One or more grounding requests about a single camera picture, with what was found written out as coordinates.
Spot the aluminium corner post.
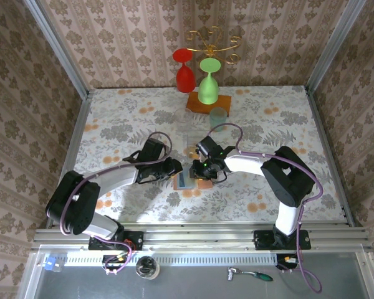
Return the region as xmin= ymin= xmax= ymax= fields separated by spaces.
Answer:
xmin=305 ymin=0 xmax=367 ymax=93
xmin=22 ymin=0 xmax=92 ymax=98

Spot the aluminium side rail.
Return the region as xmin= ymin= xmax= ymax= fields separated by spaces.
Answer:
xmin=62 ymin=90 xmax=93 ymax=227
xmin=304 ymin=85 xmax=357 ymax=227

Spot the white slotted cable duct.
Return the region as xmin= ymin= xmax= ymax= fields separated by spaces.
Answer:
xmin=64 ymin=256 xmax=279 ymax=267

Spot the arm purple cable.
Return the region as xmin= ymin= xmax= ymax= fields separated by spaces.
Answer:
xmin=204 ymin=122 xmax=325 ymax=294
xmin=59 ymin=131 xmax=174 ymax=277

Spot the orange wooden board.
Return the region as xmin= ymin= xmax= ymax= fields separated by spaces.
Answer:
xmin=185 ymin=90 xmax=233 ymax=118

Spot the brown leather card holder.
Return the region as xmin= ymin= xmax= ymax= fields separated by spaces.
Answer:
xmin=173 ymin=172 xmax=214 ymax=192

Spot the glass jar with screws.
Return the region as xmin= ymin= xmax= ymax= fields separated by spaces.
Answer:
xmin=135 ymin=255 xmax=161 ymax=280

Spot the grey metal shelf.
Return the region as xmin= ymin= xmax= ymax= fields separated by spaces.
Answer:
xmin=18 ymin=244 xmax=374 ymax=299

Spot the small blue plastic part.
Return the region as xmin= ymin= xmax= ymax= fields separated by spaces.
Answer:
xmin=44 ymin=256 xmax=65 ymax=273

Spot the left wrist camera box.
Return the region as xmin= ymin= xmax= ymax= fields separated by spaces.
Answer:
xmin=122 ymin=138 xmax=168 ymax=163

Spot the aluminium front frame rail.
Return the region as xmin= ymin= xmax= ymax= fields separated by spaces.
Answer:
xmin=31 ymin=221 xmax=373 ymax=252

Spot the green handled ratchet wrench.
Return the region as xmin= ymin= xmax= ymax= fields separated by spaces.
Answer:
xmin=227 ymin=267 xmax=274 ymax=282

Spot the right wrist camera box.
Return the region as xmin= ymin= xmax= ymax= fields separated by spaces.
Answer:
xmin=195 ymin=135 xmax=224 ymax=157

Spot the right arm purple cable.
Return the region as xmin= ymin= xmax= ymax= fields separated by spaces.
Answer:
xmin=204 ymin=122 xmax=325 ymax=294

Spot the green wine glass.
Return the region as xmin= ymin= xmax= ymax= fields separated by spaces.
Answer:
xmin=198 ymin=57 xmax=223 ymax=105

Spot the black connector with wires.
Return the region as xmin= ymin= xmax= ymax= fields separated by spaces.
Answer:
xmin=102 ymin=253 xmax=133 ymax=276
xmin=275 ymin=253 xmax=304 ymax=272

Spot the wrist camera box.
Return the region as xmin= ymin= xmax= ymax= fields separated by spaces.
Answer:
xmin=195 ymin=135 xmax=224 ymax=157
xmin=122 ymin=138 xmax=168 ymax=163

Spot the red wine glass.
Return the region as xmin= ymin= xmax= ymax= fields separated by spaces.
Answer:
xmin=172 ymin=47 xmax=196 ymax=94

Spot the gold wire glass rack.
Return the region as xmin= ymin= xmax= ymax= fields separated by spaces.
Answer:
xmin=186 ymin=26 xmax=242 ymax=66

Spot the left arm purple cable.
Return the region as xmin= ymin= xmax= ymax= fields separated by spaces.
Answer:
xmin=59 ymin=131 xmax=174 ymax=277

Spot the teal plastic cup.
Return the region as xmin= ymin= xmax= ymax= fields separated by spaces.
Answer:
xmin=209 ymin=107 xmax=228 ymax=133

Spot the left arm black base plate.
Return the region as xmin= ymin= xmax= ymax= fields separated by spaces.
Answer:
xmin=87 ymin=230 xmax=145 ymax=252

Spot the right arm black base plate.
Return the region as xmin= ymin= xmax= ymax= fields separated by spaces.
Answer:
xmin=252 ymin=229 xmax=312 ymax=251

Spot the clear plastic cup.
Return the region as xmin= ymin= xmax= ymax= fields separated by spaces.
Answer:
xmin=174 ymin=108 xmax=193 ymax=126

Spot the clear acrylic box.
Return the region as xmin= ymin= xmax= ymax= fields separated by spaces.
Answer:
xmin=183 ymin=131 xmax=207 ymax=161

